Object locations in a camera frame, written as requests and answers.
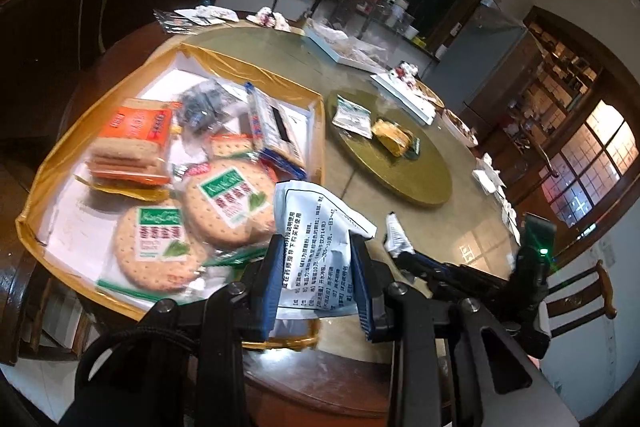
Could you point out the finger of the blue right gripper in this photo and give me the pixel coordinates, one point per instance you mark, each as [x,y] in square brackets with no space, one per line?
[370,280]

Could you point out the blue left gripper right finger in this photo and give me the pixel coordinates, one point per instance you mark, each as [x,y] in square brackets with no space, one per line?
[425,262]

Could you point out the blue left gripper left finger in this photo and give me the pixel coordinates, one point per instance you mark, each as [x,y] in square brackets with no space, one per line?
[266,290]

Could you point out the silver white-text snack packet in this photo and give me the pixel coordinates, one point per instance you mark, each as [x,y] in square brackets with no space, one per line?
[316,226]

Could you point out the round green-label cracker pack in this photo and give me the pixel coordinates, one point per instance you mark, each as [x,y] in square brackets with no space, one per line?
[154,255]

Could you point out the yellow biscuit packet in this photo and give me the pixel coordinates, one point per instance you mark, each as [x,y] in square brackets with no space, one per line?
[398,141]

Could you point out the white landscape-print snack bag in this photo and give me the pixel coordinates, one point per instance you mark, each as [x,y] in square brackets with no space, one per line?
[352,117]

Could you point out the clear blue-edged cracker sleeve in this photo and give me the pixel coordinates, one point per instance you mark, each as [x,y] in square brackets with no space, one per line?
[272,134]

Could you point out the orange soda cracker pack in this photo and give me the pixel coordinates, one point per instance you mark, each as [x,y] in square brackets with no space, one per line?
[139,131]
[228,145]

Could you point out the green pea snack packet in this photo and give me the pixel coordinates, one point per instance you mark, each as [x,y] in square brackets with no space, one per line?
[238,257]

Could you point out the yellow-wrapped cracker stack pack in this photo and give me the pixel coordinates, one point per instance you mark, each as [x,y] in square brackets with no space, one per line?
[144,180]

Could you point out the golden lazy susan turntable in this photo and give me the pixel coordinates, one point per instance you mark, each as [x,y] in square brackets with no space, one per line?
[422,177]

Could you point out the wooden chair right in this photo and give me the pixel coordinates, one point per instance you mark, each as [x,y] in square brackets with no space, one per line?
[600,288]

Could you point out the white tissues right edge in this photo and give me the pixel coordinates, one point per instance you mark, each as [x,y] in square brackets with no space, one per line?
[489,180]

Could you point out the bowl with food scraps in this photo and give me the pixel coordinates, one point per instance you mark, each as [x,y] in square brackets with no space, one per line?
[459,129]

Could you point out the yellow-taped white cardboard tray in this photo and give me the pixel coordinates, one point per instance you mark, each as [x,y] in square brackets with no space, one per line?
[68,226]

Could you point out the white flat box right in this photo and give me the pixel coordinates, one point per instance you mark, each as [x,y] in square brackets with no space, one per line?
[417,104]

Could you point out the grey refrigerator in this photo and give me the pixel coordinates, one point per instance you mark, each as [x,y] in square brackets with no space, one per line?
[492,56]

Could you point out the white food tray far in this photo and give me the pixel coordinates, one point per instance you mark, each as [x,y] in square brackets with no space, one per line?
[347,50]

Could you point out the dark wooden side chair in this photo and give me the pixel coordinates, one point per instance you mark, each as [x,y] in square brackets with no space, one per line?
[26,293]

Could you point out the clear acrylic box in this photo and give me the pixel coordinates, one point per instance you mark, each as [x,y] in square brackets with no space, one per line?
[362,19]

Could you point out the white tumbler with straw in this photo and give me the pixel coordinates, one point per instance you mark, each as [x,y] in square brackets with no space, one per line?
[398,10]

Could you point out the crumpled tissue with spoon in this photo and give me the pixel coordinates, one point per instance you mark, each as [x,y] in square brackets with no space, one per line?
[268,17]

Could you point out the white napkin pile left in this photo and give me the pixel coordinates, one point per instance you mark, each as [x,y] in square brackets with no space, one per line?
[208,15]

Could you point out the clear plastic wrapper on table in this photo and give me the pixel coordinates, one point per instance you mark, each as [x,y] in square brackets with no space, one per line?
[173,23]

